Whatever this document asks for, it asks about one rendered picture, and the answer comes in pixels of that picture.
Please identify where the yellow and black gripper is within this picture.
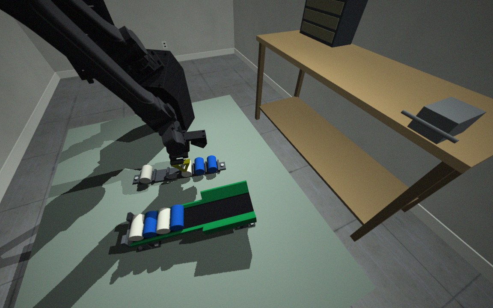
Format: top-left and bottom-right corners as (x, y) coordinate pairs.
(169, 152), (190, 172)

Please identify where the blue cylinder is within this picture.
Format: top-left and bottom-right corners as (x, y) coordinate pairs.
(207, 155), (217, 173)
(169, 204), (184, 231)
(194, 157), (205, 175)
(142, 211), (158, 238)

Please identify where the white plastic bar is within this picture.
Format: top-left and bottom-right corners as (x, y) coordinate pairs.
(156, 208), (171, 234)
(128, 214), (145, 241)

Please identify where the grey cylinder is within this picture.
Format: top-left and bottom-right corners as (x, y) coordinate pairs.
(140, 165), (153, 184)

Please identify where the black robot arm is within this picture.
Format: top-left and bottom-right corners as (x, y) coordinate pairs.
(0, 0), (207, 156)

